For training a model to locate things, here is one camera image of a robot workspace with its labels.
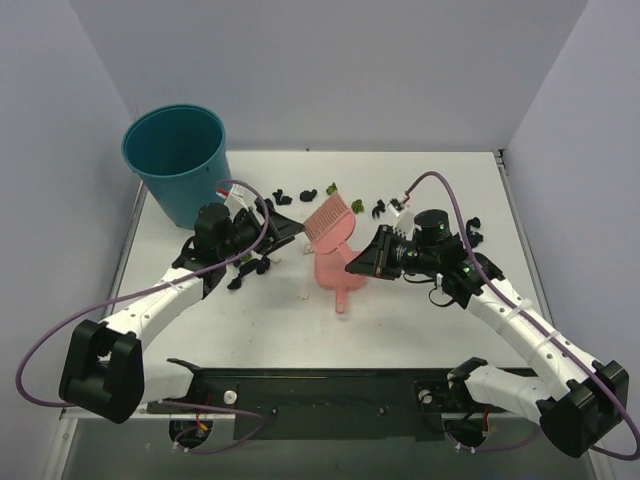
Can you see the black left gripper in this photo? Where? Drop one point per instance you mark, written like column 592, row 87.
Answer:
column 265, row 230

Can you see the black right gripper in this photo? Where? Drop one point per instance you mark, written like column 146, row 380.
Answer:
column 386, row 251

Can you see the pink hand brush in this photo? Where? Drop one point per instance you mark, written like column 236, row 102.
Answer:
column 330, row 226

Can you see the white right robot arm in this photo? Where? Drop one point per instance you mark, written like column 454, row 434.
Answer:
column 573, row 397

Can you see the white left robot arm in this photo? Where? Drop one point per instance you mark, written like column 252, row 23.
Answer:
column 104, row 371

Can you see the pink plastic dustpan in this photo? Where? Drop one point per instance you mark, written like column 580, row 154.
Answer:
column 330, row 274

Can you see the teal plastic bucket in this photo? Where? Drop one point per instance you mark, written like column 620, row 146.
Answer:
column 179, row 153

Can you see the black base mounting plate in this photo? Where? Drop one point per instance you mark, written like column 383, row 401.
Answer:
column 338, row 404

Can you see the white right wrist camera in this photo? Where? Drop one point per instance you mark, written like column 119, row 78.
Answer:
column 404, row 218

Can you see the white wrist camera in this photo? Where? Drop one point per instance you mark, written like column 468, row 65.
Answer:
column 237, row 195
column 404, row 218

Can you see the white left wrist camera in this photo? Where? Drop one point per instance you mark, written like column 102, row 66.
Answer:
column 237, row 195

